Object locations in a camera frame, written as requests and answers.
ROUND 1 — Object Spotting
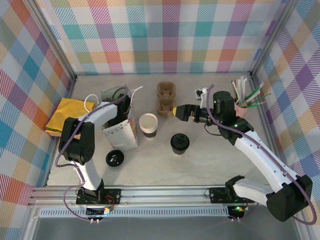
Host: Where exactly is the coloured paper napkin stack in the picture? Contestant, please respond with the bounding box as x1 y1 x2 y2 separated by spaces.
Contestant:
44 99 97 138

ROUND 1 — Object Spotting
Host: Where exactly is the white paper coffee cup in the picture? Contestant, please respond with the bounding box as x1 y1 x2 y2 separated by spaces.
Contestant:
139 113 159 131

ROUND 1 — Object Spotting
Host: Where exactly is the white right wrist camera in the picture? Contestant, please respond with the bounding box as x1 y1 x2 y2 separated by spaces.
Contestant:
194 87 209 102

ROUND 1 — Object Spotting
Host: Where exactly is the white slotted cable duct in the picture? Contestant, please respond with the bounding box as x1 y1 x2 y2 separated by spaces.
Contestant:
38 207 230 219

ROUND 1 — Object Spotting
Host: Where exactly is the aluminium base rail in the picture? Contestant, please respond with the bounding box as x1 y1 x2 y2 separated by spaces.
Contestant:
26 184 305 208

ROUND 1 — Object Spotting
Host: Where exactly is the animal print paper gift bag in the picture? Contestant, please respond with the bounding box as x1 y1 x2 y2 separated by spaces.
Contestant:
83 85 145 151

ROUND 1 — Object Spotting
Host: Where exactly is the aluminium frame post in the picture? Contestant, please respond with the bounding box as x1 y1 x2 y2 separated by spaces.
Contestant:
249 0 302 81
23 0 79 83

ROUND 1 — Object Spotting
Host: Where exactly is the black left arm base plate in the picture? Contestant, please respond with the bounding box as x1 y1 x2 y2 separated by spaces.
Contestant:
75 187 122 206

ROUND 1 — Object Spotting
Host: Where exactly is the black plastic cup lid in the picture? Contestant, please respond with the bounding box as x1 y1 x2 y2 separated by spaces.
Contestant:
170 133 190 151
105 150 125 167

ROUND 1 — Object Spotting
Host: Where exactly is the green white wrapped straw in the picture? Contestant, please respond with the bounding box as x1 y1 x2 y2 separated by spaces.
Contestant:
246 81 265 103

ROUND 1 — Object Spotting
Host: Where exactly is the small black controller board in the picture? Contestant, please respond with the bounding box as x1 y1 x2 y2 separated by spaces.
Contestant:
85 206 111 218
227 205 248 219

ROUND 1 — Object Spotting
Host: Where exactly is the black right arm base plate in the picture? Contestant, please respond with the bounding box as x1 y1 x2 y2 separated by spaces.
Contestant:
208 186 256 204

